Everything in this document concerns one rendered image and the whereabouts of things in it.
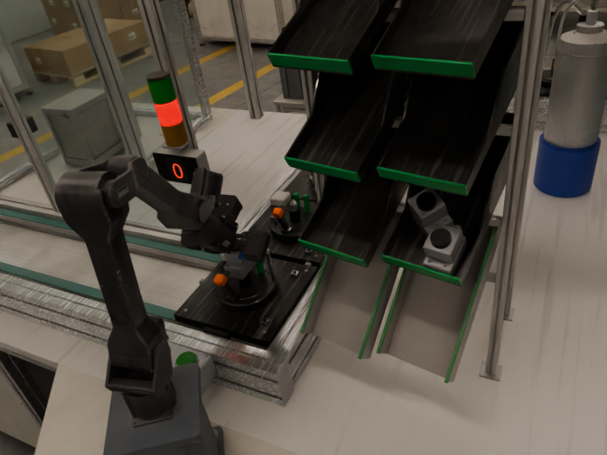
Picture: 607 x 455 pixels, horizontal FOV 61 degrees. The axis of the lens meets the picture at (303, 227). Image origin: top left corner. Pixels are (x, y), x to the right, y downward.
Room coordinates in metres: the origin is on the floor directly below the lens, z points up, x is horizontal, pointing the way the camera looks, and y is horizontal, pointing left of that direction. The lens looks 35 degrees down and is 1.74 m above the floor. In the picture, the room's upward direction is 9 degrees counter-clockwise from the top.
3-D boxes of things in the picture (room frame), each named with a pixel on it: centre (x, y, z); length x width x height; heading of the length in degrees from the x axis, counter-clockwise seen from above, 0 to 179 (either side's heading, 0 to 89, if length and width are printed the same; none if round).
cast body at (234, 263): (0.90, 0.14, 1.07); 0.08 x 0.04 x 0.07; 150
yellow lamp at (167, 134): (1.09, 0.25, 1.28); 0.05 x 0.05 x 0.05
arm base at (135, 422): (0.54, 0.28, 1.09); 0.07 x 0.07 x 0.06; 6
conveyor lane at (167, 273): (1.06, 0.39, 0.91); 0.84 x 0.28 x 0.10; 59
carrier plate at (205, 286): (0.89, 0.15, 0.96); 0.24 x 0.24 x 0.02; 59
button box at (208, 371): (0.75, 0.33, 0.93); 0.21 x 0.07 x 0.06; 59
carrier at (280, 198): (1.11, 0.02, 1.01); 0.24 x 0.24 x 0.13; 59
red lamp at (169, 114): (1.09, 0.25, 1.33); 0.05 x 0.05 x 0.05
